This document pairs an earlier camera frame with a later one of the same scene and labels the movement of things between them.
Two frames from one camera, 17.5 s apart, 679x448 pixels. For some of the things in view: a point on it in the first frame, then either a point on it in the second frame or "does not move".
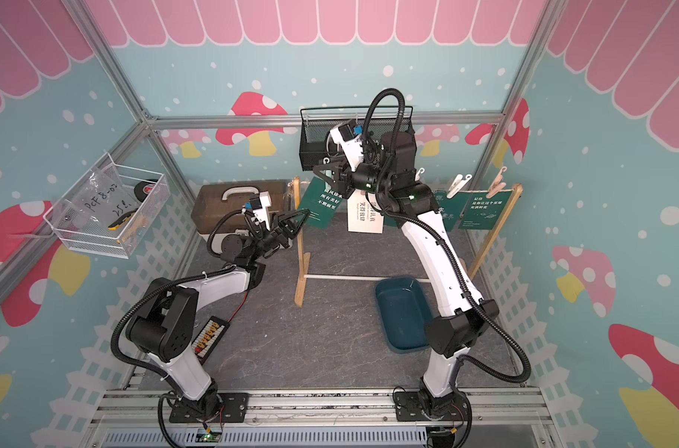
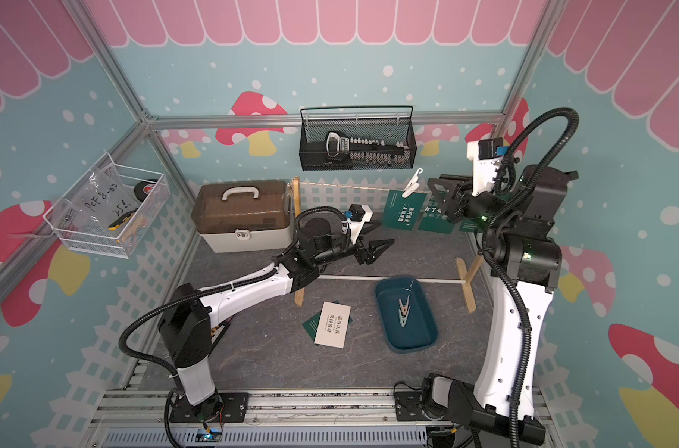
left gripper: [295, 214] → [368, 255]
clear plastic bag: [101, 202] does not move
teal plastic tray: [405, 312] does not move
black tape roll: [143, 189] does not move
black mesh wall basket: [315, 124] does not move
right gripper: [339, 186] → [460, 194]
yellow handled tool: [121, 220] does not move
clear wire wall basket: [110, 210] does not move
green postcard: [322, 204] → [311, 325]
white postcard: [362, 217] → [333, 325]
